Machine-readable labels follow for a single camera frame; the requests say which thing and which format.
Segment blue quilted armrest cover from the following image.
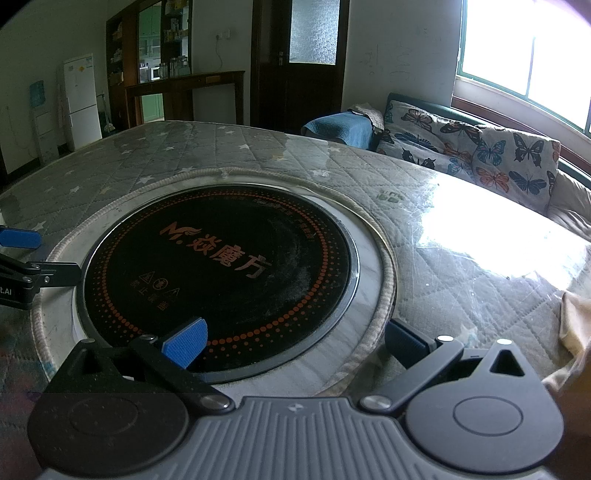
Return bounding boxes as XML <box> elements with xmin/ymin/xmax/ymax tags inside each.
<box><xmin>302</xmin><ymin>111</ymin><xmax>375</xmax><ymax>151</ymax></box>

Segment green framed window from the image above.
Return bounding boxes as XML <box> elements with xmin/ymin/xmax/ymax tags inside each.
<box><xmin>455</xmin><ymin>0</ymin><xmax>591</xmax><ymax>137</ymax></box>

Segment beige towel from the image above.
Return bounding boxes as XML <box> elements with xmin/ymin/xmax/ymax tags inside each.
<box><xmin>348</xmin><ymin>105</ymin><xmax>386</xmax><ymax>130</ymax></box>

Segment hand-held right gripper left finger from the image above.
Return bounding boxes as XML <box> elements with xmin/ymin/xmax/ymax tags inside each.
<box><xmin>50</xmin><ymin>316</ymin><xmax>236</xmax><ymax>412</ymax></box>

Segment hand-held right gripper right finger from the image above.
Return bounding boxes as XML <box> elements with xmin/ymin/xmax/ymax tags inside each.
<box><xmin>384</xmin><ymin>318</ymin><xmax>542</xmax><ymax>414</ymax></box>

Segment white refrigerator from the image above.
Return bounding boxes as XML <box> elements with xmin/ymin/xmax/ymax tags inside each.
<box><xmin>62</xmin><ymin>53</ymin><xmax>103</xmax><ymax>151</ymax></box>

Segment dark wood cabinet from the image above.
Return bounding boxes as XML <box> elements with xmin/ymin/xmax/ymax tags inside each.
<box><xmin>105</xmin><ymin>0</ymin><xmax>246</xmax><ymax>131</ymax></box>

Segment beige pillow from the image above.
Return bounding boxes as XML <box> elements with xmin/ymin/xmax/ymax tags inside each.
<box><xmin>545</xmin><ymin>168</ymin><xmax>591</xmax><ymax>241</ymax></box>

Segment dark wood door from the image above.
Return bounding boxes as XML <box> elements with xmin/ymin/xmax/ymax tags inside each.
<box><xmin>252</xmin><ymin>0</ymin><xmax>349</xmax><ymax>134</ymax></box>

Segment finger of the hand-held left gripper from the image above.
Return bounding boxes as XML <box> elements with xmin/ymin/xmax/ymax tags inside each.
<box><xmin>0</xmin><ymin>226</ymin><xmax>43</xmax><ymax>251</ymax></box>
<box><xmin>0</xmin><ymin>257</ymin><xmax>83</xmax><ymax>289</ymax></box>

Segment cream sweatshirt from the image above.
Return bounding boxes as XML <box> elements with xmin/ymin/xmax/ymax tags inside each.
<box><xmin>542</xmin><ymin>291</ymin><xmax>591</xmax><ymax>398</ymax></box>

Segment white water dispenser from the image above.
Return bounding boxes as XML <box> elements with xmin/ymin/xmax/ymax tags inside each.
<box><xmin>28</xmin><ymin>80</ymin><xmax>60</xmax><ymax>164</ymax></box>

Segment round black induction cooktop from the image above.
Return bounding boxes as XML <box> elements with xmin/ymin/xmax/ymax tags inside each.
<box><xmin>76</xmin><ymin>185</ymin><xmax>361</xmax><ymax>384</ymax></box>

